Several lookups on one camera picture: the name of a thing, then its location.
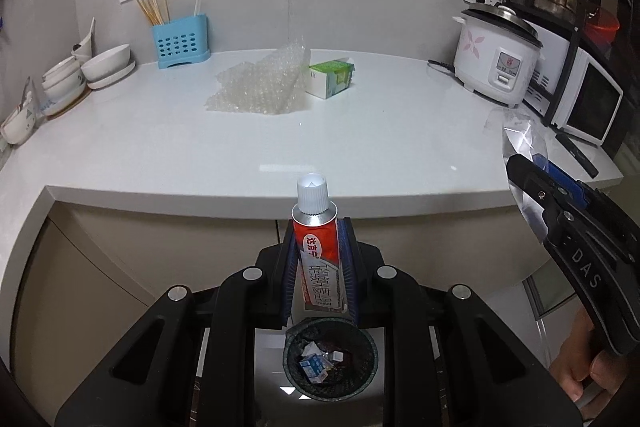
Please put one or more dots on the teal mesh trash bin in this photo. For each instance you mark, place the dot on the teal mesh trash bin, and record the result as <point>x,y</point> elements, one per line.
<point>352,351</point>

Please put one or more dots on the stacked white bowls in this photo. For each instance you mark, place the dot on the stacked white bowls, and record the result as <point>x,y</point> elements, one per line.
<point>62,85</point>

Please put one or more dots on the white microwave oven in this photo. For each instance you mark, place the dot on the white microwave oven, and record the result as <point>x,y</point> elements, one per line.
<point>591,98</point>

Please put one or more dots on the white rice cooker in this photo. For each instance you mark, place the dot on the white rice cooker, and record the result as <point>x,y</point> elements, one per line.
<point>496,53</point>

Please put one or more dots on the silver foil wrapper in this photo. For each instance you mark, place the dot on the silver foil wrapper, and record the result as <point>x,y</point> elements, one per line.
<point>525,157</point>

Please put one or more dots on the green white carton box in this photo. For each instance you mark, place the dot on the green white carton box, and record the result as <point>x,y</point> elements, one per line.
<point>329,78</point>

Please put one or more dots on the person's right hand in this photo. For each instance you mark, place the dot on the person's right hand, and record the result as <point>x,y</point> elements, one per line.
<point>575,363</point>

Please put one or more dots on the wooden chopsticks bundle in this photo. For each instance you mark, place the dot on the wooden chopsticks bundle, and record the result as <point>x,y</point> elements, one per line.
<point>155,11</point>

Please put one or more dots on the red white toothpaste tube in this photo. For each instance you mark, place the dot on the red white toothpaste tube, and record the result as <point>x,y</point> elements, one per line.
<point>316,236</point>

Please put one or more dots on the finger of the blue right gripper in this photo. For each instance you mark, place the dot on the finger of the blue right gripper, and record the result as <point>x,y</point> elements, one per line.
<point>560,177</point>

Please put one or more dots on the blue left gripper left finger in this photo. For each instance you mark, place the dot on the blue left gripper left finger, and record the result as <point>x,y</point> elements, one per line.
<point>290,261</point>

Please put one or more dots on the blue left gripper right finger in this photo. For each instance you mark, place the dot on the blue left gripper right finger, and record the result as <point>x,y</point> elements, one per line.
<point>348,270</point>

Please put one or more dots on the clear bubble wrap sheet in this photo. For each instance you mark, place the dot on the clear bubble wrap sheet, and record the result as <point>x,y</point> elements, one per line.
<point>275,85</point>

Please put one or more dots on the blue white milk carton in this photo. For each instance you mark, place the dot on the blue white milk carton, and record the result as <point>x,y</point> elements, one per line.
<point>316,368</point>

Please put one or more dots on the small patterned bowl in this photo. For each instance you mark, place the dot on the small patterned bowl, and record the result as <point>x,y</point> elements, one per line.
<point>19,125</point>

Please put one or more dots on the white tissue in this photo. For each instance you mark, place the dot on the white tissue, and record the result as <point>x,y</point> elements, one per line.
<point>311,349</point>

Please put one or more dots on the white plate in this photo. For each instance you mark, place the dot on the white plate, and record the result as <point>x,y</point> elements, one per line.
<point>114,78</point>

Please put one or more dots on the large white bowl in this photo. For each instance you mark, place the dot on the large white bowl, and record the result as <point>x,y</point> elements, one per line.
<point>106,63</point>

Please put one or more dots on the blue utensil holder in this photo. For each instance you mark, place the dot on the blue utensil holder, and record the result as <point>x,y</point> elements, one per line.
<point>182,42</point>

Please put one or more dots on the white ceramic spoon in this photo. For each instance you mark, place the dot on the white ceramic spoon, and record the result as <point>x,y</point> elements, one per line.
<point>83,50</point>

